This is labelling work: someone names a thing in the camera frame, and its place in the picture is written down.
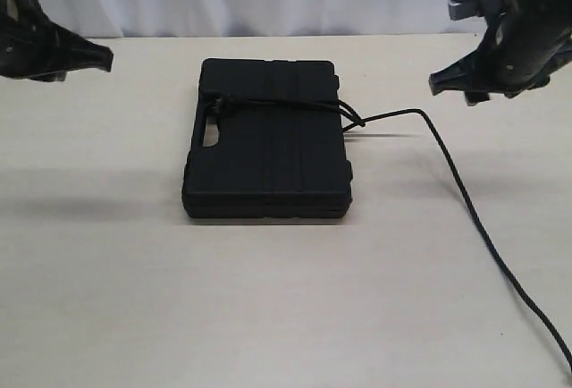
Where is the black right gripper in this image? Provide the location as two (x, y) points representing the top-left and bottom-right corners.
(428, 0), (571, 106)

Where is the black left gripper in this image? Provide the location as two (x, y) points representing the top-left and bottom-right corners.
(1, 0), (114, 82)

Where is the black braided rope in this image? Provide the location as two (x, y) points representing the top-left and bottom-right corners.
(203, 95), (572, 384)

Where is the black plastic tool case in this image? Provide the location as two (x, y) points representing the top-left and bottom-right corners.
(181, 58), (353, 219)

